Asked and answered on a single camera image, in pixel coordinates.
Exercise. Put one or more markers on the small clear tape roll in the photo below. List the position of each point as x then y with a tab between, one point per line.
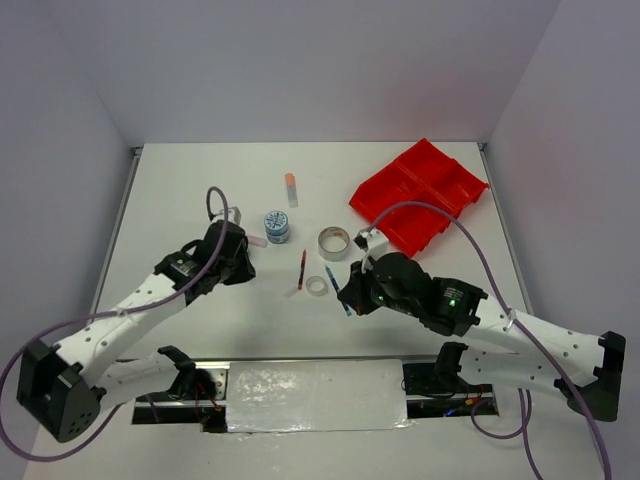
316	286

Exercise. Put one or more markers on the red compartment bin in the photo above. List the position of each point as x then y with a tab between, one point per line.
422	173

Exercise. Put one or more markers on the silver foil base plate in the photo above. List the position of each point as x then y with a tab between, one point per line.
315	396

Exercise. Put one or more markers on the pink highlighter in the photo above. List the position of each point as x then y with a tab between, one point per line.
257	241

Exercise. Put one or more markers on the orange cap highlighter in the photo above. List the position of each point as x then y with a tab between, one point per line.
291	190

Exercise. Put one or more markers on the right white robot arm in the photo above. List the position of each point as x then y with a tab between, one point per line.
484	345

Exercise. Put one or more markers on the blue paint jar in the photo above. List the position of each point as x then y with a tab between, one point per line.
277	227

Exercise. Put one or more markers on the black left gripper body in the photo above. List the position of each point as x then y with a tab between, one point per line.
237	270

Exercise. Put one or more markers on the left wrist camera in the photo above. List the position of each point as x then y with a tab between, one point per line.
233	215

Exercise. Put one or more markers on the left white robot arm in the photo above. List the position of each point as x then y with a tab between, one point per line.
67	385

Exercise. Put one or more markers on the red gel pen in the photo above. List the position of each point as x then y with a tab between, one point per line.
301	276

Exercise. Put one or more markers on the blue gel pen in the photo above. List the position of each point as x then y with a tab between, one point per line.
336	287

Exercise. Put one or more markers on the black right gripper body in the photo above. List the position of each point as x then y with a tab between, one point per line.
369	294

